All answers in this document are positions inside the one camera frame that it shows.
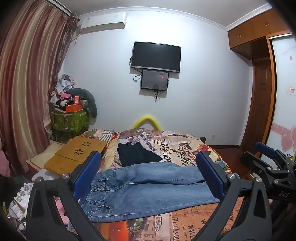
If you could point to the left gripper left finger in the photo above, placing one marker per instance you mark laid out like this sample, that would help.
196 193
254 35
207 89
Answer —
44 221

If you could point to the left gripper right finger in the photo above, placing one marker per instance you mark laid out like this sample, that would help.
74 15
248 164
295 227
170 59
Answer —
253 221

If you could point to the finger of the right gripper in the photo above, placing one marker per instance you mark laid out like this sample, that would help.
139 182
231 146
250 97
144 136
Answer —
256 165
273 154

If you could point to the blue denim jeans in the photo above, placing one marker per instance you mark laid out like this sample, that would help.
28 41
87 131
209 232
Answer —
144 190

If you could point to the white sliding wardrobe door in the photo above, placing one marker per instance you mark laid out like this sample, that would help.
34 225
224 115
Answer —
282 133

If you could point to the pink garment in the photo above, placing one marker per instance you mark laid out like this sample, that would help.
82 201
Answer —
4 165

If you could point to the newspaper print bed blanket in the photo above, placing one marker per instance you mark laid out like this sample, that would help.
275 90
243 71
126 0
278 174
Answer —
174 147

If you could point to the bamboo lap desk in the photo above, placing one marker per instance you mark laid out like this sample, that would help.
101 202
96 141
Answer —
73 153

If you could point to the green fabric storage box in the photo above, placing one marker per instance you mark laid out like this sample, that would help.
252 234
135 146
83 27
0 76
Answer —
69 122

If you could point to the yellow curved pillow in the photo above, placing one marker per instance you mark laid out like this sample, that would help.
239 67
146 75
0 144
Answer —
147 119

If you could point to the folded black garment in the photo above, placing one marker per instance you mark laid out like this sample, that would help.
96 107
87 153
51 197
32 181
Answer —
136 154

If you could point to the brown wooden wardrobe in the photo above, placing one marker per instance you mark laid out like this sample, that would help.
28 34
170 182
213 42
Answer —
251 40

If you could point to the orange box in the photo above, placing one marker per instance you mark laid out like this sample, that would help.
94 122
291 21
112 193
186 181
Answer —
73 108

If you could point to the pile of clothes on box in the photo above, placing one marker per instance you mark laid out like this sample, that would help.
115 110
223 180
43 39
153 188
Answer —
59 97

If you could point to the grey neck pillow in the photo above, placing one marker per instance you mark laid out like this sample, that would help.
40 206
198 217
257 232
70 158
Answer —
88 97

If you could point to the striped red beige curtain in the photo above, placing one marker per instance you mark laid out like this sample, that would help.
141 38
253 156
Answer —
35 37

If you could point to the white air conditioner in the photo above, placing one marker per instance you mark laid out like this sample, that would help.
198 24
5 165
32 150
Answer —
111 21

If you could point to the small black wall monitor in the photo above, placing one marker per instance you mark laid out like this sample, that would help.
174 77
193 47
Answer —
154 80

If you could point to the black wall television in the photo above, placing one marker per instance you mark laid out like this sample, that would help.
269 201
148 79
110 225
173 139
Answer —
164 57

